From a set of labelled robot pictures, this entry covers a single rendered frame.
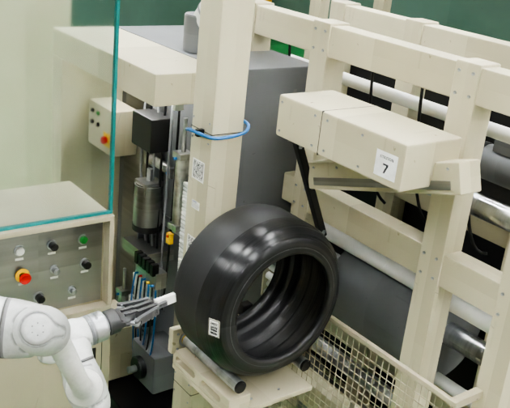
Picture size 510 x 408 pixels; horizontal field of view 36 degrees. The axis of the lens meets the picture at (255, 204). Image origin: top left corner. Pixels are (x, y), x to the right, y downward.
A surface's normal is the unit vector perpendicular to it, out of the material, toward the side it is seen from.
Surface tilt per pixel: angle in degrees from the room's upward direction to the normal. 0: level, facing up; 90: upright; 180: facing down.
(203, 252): 53
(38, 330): 58
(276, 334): 31
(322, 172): 90
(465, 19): 90
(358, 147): 90
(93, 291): 90
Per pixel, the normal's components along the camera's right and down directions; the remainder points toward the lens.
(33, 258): 0.58, 0.35
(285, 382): 0.10, -0.93
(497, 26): -0.71, 0.19
